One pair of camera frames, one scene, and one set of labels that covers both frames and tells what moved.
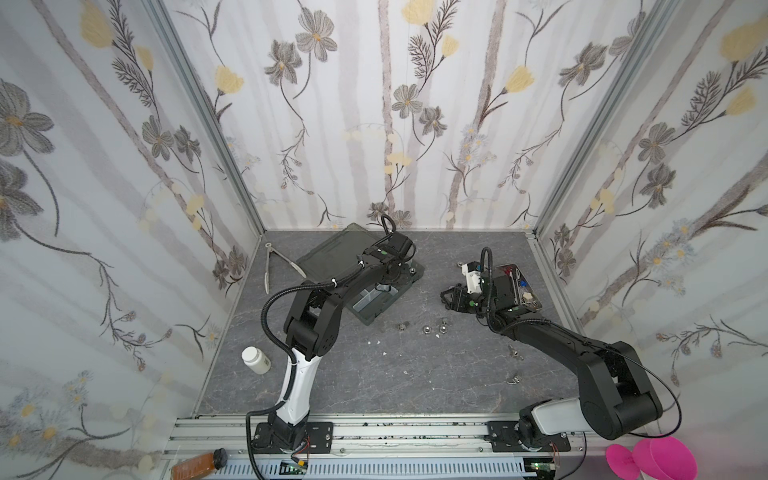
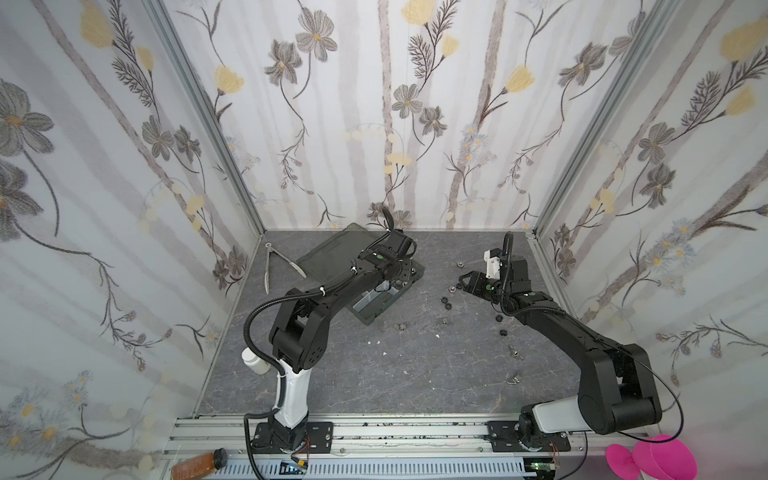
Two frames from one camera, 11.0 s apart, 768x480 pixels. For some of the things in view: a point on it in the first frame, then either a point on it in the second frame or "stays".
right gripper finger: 456,298 -> 475,283
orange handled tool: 215,460 stays
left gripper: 406,275 stays
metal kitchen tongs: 267,277 stays
